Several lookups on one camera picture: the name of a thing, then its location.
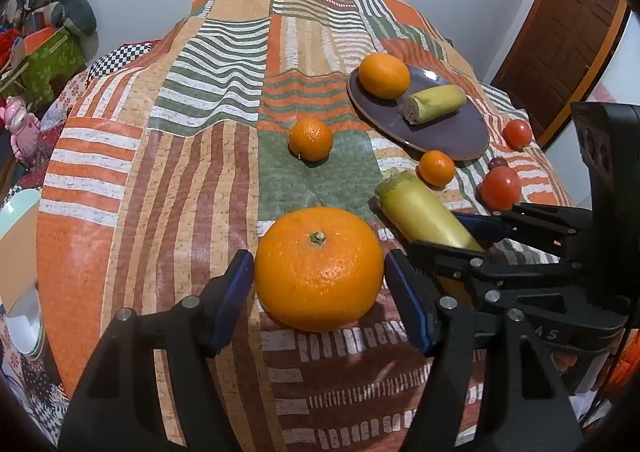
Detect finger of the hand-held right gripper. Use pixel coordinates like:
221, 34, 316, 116
409, 240, 583, 305
451, 201, 595, 249

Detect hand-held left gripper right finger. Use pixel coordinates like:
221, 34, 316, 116
383, 249, 586, 452

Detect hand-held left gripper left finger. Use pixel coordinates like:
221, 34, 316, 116
59, 249, 256, 452

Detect yellow corn cob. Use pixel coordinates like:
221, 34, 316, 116
369, 171, 487, 303
403, 84, 467, 125

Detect large orange with green stem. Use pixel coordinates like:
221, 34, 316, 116
254, 207, 385, 333

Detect large red tomato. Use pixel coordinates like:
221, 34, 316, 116
479, 165, 523, 212

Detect small orange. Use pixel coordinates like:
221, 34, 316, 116
418, 150, 456, 186

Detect purple plate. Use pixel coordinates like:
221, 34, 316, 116
346, 63, 491, 162

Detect small red tomato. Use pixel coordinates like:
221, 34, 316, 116
502, 119, 534, 151

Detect striped patchwork tablecloth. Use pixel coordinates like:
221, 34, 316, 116
36, 0, 576, 452

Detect medium orange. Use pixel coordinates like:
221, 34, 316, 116
288, 117, 334, 163

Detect brown wooden door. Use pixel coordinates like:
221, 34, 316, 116
490, 0, 632, 153

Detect white bowl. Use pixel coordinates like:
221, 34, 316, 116
0, 282, 47, 362

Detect black white checkered cloth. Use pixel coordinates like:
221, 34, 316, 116
86, 41, 153, 83

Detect pink toy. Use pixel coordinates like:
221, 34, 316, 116
4, 96, 42, 168

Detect green gift bag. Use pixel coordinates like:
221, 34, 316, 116
17, 27, 88, 106

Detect grey plush toy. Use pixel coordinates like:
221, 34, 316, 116
42, 0, 98, 37

